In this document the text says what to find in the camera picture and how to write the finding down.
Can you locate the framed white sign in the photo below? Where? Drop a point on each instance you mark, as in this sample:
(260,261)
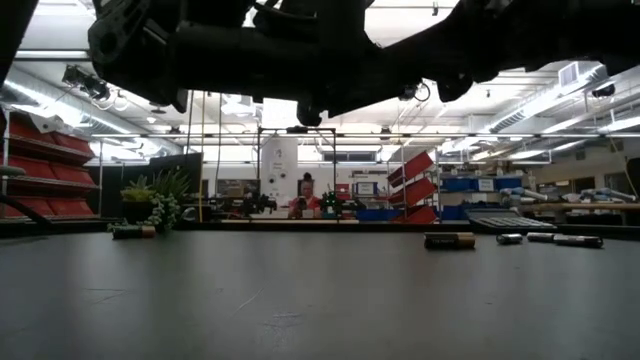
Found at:
(366,188)

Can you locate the rack with tilted red bins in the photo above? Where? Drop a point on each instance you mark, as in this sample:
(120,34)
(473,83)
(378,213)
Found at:
(415,190)

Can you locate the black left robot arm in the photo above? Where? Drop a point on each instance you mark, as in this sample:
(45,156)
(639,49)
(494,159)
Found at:
(200,55)

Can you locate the white column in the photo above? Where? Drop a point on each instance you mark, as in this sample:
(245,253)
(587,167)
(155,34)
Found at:
(279,160)

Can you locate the black ceiling camera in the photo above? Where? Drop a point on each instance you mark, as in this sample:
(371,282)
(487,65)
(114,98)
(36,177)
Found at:
(411,92)
(92,86)

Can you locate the silver black AAA battery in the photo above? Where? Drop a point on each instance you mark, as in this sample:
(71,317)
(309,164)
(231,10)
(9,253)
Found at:
(577,241)
(509,238)
(542,237)

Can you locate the overhead light bar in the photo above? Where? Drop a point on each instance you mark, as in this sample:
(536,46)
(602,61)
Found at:
(50,55)

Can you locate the black copper-top AA battery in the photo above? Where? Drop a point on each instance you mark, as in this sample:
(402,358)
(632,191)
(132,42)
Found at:
(133,231)
(449,240)

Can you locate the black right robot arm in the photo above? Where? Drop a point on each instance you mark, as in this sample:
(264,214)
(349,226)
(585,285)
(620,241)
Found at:
(550,35)

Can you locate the green black device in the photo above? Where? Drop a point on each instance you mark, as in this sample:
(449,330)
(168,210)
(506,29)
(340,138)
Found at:
(330,205)

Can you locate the shelf with red bins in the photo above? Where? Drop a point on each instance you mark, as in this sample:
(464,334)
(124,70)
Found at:
(50,170)

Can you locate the potted green succulent plant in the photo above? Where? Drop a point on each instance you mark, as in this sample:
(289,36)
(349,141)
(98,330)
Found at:
(150,200)

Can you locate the low blue bin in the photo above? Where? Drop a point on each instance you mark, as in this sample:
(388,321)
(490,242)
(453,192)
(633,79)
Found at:
(377,215)

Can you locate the black desk calculator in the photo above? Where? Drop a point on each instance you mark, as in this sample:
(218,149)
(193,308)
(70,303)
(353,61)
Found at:
(510,221)

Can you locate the black aluminium table frame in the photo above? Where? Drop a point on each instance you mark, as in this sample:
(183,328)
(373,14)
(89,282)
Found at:
(380,227)

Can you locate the blue storage bins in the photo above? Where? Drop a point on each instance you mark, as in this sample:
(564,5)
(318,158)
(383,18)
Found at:
(460,185)

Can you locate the person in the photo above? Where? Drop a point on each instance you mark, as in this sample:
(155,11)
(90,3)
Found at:
(306,200)

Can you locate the black background robot arm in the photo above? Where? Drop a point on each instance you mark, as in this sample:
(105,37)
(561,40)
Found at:
(257,204)

